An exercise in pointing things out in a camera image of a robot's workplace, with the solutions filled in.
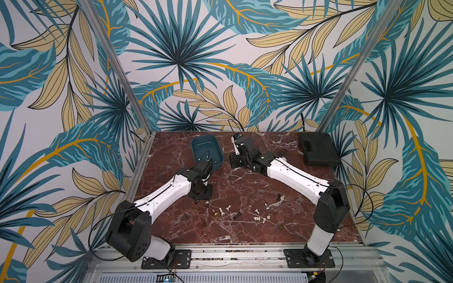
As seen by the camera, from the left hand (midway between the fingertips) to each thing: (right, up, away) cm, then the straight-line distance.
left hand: (206, 199), depth 83 cm
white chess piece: (+8, -8, +3) cm, 11 cm away
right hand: (+12, +20, +2) cm, 24 cm away
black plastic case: (+64, +23, +22) cm, 72 cm away
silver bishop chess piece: (0, -4, +5) cm, 6 cm away
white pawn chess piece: (+10, -6, +4) cm, 12 cm away
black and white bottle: (+43, +21, +24) cm, 53 cm away
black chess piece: (+15, -8, +3) cm, 18 cm away
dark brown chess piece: (+36, -1, +9) cm, 38 cm away
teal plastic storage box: (-3, +25, +25) cm, 35 cm away
